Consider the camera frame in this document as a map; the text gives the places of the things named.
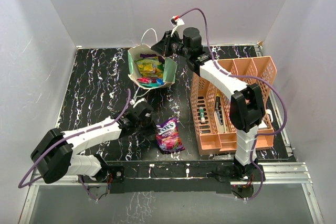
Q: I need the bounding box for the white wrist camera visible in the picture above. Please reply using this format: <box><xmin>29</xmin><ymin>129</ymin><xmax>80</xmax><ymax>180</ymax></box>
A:
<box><xmin>170</xmin><ymin>15</ymin><xmax>185</xmax><ymax>37</ymax></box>
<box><xmin>130</xmin><ymin>98</ymin><xmax>147</xmax><ymax>108</ymax></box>

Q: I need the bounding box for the orange plastic desk organizer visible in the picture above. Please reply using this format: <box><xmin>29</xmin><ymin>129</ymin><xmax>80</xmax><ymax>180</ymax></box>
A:
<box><xmin>190</xmin><ymin>56</ymin><xmax>277</xmax><ymax>155</ymax></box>

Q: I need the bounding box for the green white glue stick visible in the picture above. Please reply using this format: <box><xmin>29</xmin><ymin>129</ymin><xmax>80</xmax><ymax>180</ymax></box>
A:
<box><xmin>199</xmin><ymin>107</ymin><xmax>205</xmax><ymax>124</ymax></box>

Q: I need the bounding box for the purple snack box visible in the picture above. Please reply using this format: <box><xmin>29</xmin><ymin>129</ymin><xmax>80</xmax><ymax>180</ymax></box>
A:
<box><xmin>140</xmin><ymin>54</ymin><xmax>157</xmax><ymax>58</ymax></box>

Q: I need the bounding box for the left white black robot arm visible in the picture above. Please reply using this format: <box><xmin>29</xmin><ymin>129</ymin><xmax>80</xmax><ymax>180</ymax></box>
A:
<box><xmin>30</xmin><ymin>99</ymin><xmax>156</xmax><ymax>184</ymax></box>

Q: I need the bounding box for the blue snack packet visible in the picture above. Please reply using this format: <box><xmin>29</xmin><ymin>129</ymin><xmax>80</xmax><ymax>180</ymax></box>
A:
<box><xmin>156</xmin><ymin>78</ymin><xmax>164</xmax><ymax>85</ymax></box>

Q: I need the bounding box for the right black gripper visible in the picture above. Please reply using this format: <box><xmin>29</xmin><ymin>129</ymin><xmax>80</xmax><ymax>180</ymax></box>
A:
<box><xmin>152</xmin><ymin>30</ymin><xmax>191</xmax><ymax>59</ymax></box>

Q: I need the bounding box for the purple Fox's candy bag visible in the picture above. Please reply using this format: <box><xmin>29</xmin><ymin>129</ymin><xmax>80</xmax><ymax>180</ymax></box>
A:
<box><xmin>156</xmin><ymin>117</ymin><xmax>185</xmax><ymax>153</ymax></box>

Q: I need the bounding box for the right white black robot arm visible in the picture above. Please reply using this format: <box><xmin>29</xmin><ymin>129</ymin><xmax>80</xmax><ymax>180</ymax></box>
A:
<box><xmin>151</xmin><ymin>27</ymin><xmax>266</xmax><ymax>180</ymax></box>

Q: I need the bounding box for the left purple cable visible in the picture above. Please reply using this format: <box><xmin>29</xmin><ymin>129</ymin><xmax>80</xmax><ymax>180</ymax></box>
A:
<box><xmin>17</xmin><ymin>89</ymin><xmax>132</xmax><ymax>200</ymax></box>

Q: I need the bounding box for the light blue white clip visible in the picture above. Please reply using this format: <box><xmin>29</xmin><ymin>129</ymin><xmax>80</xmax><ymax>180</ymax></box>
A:
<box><xmin>265</xmin><ymin>109</ymin><xmax>274</xmax><ymax>123</ymax></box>

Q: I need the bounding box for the green Fox's candy bag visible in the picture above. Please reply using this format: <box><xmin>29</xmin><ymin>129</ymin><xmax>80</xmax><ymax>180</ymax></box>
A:
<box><xmin>135</xmin><ymin>56</ymin><xmax>164</xmax><ymax>78</ymax></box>

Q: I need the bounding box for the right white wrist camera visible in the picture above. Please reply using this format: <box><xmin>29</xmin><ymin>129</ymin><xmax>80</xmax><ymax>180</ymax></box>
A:
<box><xmin>170</xmin><ymin>15</ymin><xmax>185</xmax><ymax>37</ymax></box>

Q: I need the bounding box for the red snack packet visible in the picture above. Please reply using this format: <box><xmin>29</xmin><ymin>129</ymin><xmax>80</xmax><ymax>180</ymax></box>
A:
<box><xmin>137</xmin><ymin>77</ymin><xmax>156</xmax><ymax>84</ymax></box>

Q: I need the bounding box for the green white paper bag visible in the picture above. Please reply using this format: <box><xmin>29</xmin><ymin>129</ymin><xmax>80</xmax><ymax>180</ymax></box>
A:
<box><xmin>128</xmin><ymin>41</ymin><xmax>177</xmax><ymax>101</ymax></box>

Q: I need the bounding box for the teal snack packet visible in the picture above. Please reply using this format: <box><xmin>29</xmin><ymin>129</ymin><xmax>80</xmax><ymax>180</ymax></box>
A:
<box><xmin>139</xmin><ymin>83</ymin><xmax>164</xmax><ymax>89</ymax></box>

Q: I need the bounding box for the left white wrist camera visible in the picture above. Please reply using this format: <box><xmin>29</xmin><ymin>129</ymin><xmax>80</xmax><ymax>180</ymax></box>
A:
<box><xmin>130</xmin><ymin>98</ymin><xmax>147</xmax><ymax>108</ymax></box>

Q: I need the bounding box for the black mounting base plate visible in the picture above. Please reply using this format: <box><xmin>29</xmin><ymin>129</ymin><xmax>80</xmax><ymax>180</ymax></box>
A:
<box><xmin>81</xmin><ymin>160</ymin><xmax>266</xmax><ymax>194</ymax></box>

